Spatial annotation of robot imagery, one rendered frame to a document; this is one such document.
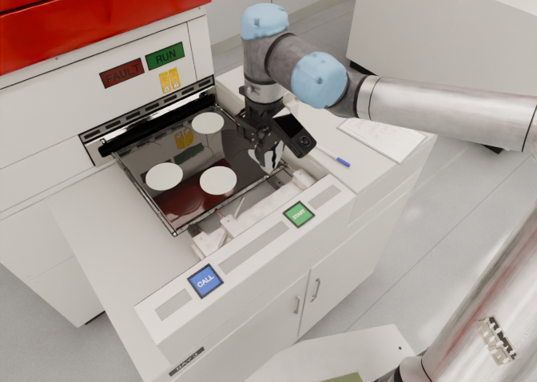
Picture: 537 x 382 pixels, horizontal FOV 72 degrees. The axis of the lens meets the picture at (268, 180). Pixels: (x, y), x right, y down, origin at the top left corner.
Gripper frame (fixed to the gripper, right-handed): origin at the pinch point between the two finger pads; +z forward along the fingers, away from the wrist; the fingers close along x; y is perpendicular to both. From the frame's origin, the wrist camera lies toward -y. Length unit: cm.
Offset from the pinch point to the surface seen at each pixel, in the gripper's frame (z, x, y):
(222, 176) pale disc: 15.6, 0.4, 17.6
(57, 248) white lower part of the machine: 46, 42, 57
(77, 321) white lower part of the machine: 93, 54, 59
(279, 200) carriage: 17.5, -4.8, 1.4
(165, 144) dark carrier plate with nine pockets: 15.7, 2.9, 39.6
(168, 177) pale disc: 15.6, 10.6, 28.5
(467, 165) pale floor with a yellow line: 105, -153, -28
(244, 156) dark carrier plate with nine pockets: 15.6, -9.3, 18.3
